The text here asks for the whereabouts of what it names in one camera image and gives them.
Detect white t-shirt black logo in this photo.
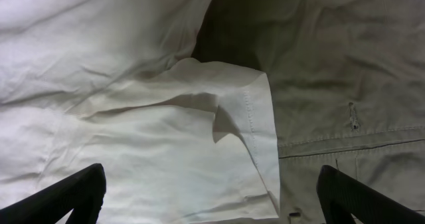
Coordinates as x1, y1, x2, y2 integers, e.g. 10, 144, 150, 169
1, 0, 280, 223

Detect beige khaki shorts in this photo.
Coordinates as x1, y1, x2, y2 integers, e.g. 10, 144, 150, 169
193, 0, 424, 223

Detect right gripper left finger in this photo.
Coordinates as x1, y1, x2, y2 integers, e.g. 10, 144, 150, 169
1, 164, 106, 224

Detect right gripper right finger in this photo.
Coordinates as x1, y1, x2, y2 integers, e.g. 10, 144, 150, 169
316, 165, 424, 224

